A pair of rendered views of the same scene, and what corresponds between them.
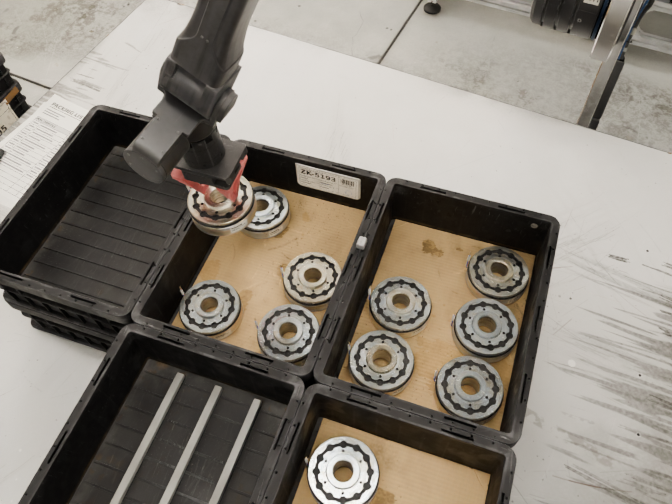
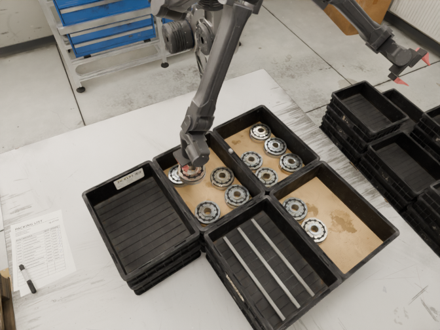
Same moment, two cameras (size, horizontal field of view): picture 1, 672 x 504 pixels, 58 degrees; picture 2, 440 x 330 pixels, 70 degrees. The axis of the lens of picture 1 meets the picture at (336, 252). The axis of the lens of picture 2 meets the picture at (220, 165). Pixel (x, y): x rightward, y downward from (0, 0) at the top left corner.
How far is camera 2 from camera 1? 0.73 m
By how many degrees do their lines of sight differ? 31
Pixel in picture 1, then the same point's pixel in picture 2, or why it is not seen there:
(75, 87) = (16, 215)
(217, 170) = not seen: hidden behind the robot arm
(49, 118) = (23, 235)
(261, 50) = (82, 137)
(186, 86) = (202, 122)
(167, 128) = (201, 142)
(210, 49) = (213, 102)
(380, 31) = (69, 112)
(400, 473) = (302, 196)
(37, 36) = not seen: outside the picture
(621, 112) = (186, 80)
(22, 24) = not seen: outside the picture
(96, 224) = (129, 234)
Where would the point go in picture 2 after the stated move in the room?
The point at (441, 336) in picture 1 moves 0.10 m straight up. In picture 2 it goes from (267, 159) to (270, 145)
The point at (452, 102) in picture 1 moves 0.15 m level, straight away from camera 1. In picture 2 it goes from (173, 104) to (158, 90)
